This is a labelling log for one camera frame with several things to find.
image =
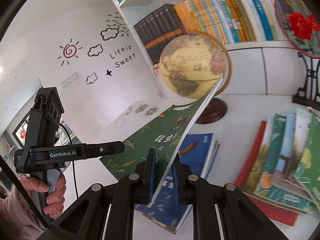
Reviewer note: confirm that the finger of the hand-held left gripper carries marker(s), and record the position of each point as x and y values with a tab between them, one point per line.
105	149

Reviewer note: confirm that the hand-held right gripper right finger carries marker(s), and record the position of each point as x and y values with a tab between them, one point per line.
176	180

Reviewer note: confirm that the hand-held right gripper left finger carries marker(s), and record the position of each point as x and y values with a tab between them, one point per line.
150	177

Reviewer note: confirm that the dark green insect book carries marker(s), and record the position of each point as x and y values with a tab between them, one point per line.
150	135

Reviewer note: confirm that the green yellow flower book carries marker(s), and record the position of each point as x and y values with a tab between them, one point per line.
311	160

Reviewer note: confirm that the person's left forearm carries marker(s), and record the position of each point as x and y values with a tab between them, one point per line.
15	212

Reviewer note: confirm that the row of colourful shelf books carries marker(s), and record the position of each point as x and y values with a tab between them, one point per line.
212	12

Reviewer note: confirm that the person's left hand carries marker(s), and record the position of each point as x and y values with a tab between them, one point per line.
37	187

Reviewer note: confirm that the window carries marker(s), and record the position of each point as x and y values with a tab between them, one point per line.
20	132

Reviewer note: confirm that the yellow globe on wooden base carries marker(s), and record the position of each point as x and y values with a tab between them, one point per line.
185	62

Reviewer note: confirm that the row of dark hardcover volumes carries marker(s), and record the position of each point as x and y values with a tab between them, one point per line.
157	30

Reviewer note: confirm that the black ornate fan stand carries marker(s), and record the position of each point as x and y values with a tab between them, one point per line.
302	97

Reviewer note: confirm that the round embroidered flower fan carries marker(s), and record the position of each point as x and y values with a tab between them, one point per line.
300	25

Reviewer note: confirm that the white wall switch panel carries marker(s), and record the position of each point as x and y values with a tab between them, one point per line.
68	80

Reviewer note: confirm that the cartoon wall decals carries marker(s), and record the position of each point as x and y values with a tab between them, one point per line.
109	73

